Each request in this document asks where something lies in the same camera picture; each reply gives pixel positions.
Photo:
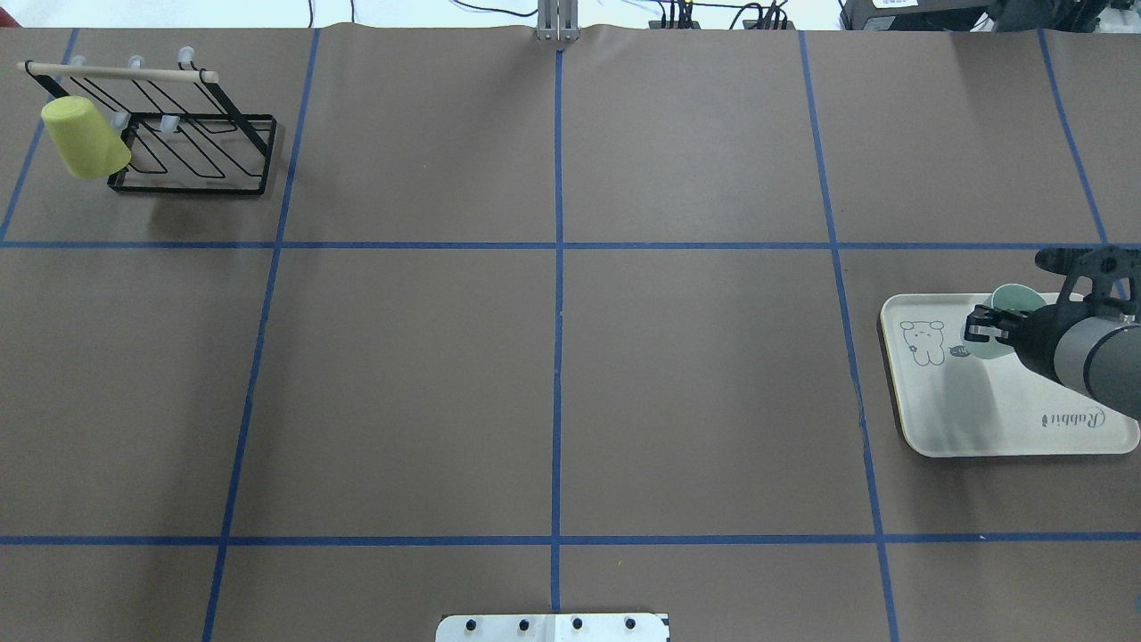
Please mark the yellow cup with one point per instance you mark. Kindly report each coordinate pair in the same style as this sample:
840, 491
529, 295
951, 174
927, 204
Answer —
88, 146

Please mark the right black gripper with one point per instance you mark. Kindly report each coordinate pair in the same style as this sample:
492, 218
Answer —
1034, 337

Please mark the pale green cup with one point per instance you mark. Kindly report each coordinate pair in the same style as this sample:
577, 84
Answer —
1014, 297

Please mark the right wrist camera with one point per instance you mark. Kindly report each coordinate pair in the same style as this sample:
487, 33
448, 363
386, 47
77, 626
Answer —
1112, 270

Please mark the cream plastic tray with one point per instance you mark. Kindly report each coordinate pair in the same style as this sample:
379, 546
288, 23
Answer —
956, 398

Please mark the black mini computer box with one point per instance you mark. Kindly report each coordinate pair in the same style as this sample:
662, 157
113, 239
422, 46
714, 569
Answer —
952, 16

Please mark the black wire cup rack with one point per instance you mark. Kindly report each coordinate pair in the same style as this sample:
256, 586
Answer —
185, 134

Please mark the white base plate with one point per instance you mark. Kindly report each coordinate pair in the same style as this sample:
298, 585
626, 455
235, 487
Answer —
555, 627

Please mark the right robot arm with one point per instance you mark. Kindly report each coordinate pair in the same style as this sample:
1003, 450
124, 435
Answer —
1097, 357

